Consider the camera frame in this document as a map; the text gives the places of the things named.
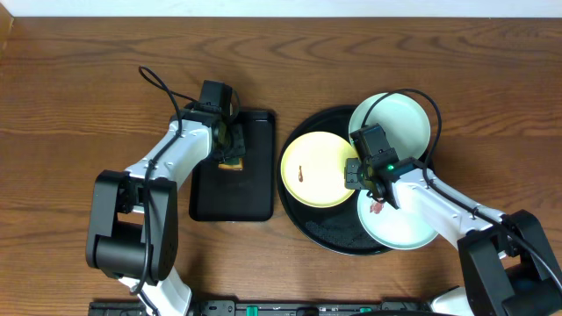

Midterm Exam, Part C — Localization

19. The round black tray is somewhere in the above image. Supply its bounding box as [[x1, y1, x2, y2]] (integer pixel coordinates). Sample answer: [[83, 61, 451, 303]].
[[277, 105, 390, 255]]

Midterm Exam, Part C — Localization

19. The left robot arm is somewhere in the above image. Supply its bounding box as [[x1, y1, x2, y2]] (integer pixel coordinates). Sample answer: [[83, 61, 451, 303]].
[[86, 110, 245, 315]]

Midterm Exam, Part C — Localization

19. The light green plate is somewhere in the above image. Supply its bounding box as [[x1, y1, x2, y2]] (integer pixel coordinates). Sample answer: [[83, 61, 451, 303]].
[[366, 94, 431, 160], [357, 190, 438, 250]]

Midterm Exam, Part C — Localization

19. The green and yellow sponge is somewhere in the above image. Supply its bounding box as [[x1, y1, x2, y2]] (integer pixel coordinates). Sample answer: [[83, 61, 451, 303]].
[[218, 158, 243, 170]]

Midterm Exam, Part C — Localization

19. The yellow plate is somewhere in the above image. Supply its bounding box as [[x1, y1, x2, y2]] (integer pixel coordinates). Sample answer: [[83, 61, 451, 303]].
[[280, 132, 357, 208]]

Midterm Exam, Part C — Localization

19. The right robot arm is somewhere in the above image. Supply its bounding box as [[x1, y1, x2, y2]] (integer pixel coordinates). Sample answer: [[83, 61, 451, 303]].
[[344, 158, 561, 315]]

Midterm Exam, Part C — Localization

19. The black rectangular tray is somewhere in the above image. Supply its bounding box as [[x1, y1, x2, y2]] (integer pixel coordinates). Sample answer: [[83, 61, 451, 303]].
[[189, 111, 276, 222]]

